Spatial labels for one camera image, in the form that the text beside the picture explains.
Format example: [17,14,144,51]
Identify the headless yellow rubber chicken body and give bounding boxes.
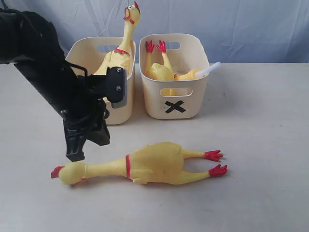
[145,40,174,81]

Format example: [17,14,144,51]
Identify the yellow rubber chicken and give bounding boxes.
[51,142,228,185]
[94,2,140,78]

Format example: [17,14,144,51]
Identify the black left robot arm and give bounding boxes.
[0,9,112,161]

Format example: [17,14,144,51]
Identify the cream bin marked X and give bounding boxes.
[139,33,210,119]

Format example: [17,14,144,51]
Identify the blue-grey backdrop curtain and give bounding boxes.
[0,0,309,63]

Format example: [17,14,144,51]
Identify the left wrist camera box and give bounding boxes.
[86,66,128,109]

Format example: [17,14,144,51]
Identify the broken chicken head with squeaker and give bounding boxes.
[174,61,221,81]

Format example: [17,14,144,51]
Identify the cream bin marked O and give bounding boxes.
[66,37,136,125]

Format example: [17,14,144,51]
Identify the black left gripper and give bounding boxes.
[57,94,110,161]

